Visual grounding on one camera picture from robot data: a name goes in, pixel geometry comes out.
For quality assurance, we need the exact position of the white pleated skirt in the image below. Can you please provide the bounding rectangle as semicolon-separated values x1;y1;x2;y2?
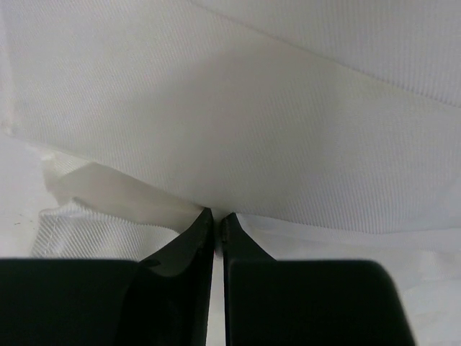
1;1;460;345

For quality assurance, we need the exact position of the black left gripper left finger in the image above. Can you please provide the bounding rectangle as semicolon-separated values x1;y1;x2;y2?
1;209;214;345

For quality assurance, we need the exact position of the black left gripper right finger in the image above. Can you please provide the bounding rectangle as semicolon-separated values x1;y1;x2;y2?
220;214;415;345

